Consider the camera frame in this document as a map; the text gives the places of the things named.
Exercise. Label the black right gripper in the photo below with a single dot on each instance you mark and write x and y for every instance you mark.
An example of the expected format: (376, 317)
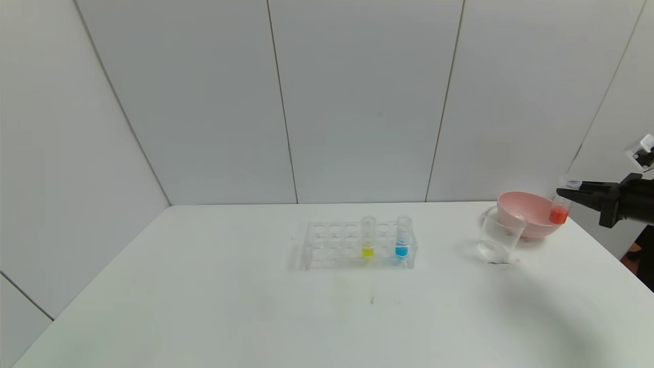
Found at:
(611, 201)

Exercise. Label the red pigment test tube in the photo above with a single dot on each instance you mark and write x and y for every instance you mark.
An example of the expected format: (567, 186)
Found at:
(558, 215)

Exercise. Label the blue pigment test tube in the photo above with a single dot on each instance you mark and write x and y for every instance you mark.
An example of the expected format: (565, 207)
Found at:
(402, 251)

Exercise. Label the yellow pigment test tube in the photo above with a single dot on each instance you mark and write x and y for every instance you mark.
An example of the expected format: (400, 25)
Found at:
(368, 251)

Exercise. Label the clear plastic test tube rack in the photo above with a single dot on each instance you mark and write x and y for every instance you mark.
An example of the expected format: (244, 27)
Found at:
(332, 245)

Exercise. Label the pink bowl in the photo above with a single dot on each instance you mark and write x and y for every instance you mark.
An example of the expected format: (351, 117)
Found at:
(531, 209)

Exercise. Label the clear glass beaker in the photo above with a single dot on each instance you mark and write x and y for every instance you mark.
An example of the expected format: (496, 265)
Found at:
(498, 240)

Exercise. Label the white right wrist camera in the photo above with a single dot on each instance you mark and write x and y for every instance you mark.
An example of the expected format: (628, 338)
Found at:
(644, 151)

